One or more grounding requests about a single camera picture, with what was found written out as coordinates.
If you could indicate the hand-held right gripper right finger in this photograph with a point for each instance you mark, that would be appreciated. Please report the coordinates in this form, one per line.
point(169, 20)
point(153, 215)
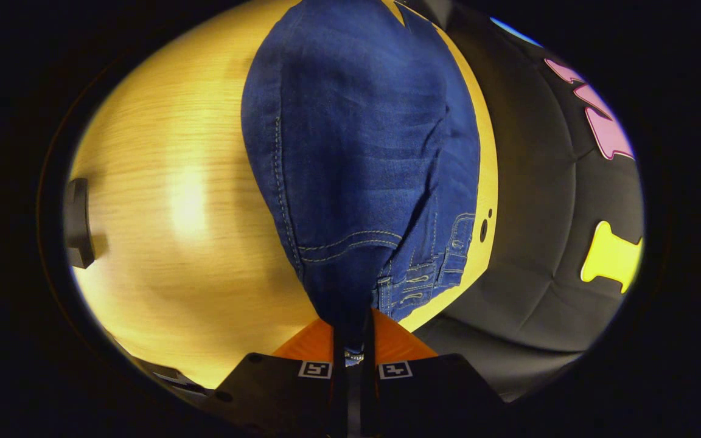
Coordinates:
point(429, 395)

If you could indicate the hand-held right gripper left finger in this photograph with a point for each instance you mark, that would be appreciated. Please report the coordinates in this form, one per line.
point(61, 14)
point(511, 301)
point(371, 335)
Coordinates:
point(283, 395)

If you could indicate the blue denim jeans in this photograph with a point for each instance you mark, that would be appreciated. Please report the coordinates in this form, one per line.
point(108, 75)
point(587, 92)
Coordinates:
point(356, 152)

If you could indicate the black backdrop cloth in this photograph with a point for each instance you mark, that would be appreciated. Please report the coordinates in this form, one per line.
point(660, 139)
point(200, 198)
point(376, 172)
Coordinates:
point(539, 213)

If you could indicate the black object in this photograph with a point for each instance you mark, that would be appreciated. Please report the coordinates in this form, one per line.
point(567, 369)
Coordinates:
point(78, 225)

